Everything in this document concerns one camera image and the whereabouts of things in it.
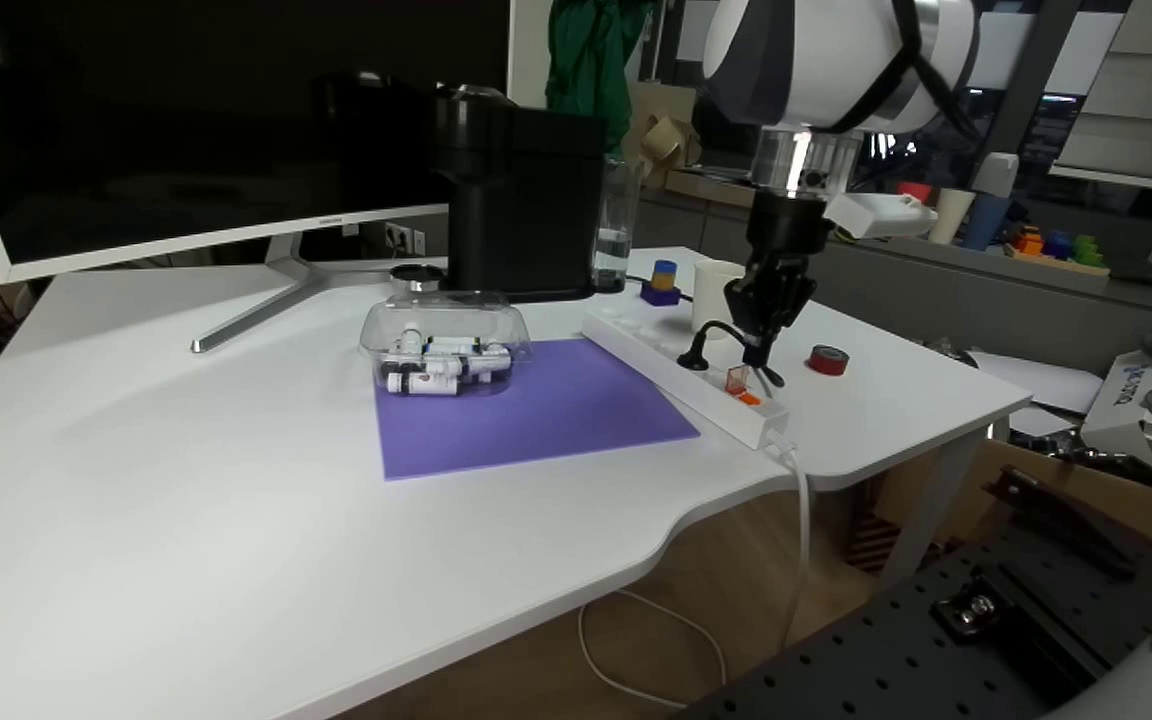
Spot green hanging cloth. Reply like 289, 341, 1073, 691
545, 0, 655, 154

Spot red black tape roll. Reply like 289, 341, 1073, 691
803, 344, 848, 376

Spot purple paper mat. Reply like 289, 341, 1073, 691
376, 341, 695, 479

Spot black plug with cable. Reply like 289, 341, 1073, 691
675, 321, 783, 389

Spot white framed computer monitor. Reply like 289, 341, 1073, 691
0, 0, 504, 352

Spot white power strip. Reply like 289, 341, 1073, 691
579, 312, 798, 455

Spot clear glass bowl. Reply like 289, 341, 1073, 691
360, 296, 528, 398

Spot clear water bottle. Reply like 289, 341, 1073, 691
593, 157, 640, 292

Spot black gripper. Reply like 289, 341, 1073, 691
725, 192, 829, 369

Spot white paper cup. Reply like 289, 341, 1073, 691
691, 259, 746, 323

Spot white capsules in bowl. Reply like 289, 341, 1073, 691
382, 338, 513, 398

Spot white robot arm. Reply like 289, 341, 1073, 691
679, 0, 982, 372

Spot white power strip cable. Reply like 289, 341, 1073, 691
571, 434, 820, 714

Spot black coffee machine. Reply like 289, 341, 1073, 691
435, 94, 604, 300

